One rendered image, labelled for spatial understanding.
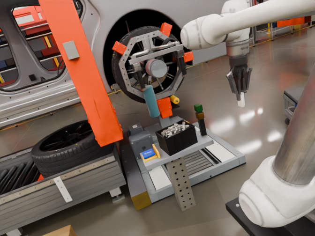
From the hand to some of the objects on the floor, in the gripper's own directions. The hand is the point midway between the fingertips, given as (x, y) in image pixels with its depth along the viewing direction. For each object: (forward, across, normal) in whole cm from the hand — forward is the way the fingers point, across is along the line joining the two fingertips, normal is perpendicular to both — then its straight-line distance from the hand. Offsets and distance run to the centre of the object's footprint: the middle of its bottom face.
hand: (241, 99), depth 96 cm
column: (+74, -26, +30) cm, 84 cm away
